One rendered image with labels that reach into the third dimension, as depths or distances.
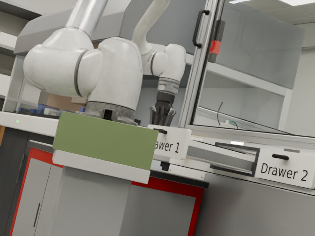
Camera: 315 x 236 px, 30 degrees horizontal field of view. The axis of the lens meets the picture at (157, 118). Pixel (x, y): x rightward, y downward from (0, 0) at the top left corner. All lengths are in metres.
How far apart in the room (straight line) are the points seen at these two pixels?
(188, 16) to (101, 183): 1.64
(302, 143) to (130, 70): 0.69
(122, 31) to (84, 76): 1.20
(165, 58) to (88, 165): 0.91
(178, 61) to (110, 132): 0.85
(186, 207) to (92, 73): 0.84
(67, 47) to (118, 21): 1.18
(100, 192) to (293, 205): 0.70
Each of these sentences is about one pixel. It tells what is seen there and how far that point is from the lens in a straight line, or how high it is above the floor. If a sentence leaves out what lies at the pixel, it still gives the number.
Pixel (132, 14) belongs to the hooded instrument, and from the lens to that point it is 3.04.
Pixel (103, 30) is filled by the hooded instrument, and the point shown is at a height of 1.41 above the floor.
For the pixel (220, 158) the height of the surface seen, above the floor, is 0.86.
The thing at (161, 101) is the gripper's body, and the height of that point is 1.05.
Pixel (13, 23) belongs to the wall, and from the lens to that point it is 6.40.
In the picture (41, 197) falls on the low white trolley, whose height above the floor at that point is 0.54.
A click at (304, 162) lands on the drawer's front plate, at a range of 2.07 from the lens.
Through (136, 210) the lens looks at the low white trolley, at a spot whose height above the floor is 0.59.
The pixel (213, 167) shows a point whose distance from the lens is 2.47.
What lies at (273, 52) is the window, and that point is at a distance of 2.39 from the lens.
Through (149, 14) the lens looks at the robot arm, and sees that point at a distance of 2.39.
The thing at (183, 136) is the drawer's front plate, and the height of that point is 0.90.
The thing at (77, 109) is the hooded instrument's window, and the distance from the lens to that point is 3.27.
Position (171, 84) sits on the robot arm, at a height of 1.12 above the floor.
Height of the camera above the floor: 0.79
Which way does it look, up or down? 4 degrees up
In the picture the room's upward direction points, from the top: 13 degrees clockwise
